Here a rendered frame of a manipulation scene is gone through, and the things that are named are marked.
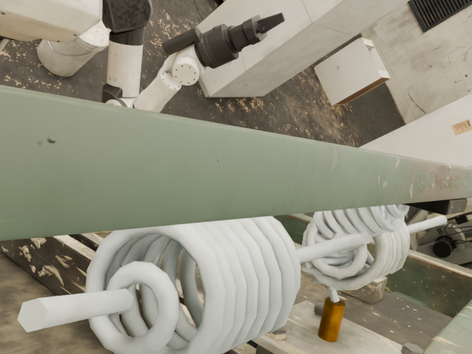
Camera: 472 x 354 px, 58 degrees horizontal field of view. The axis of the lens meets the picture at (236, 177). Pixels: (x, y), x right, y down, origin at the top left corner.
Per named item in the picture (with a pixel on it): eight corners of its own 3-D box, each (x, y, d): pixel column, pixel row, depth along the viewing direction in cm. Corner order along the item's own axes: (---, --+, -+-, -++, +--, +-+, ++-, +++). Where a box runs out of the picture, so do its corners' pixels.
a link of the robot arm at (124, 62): (92, 119, 122) (95, 38, 112) (124, 111, 132) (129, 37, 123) (122, 131, 117) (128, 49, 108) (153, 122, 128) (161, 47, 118)
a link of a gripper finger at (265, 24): (286, 22, 99) (262, 34, 101) (281, 9, 98) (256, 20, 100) (285, 23, 97) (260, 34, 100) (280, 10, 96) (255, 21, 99)
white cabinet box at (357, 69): (326, 69, 613) (371, 40, 571) (343, 105, 607) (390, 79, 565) (313, 67, 576) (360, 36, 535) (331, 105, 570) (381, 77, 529)
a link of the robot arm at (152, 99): (159, 99, 109) (121, 140, 120) (183, 94, 117) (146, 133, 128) (136, 66, 109) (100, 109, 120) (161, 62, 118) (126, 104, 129)
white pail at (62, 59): (72, 40, 273) (113, -6, 246) (89, 81, 270) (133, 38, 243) (24, 34, 248) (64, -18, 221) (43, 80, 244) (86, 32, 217)
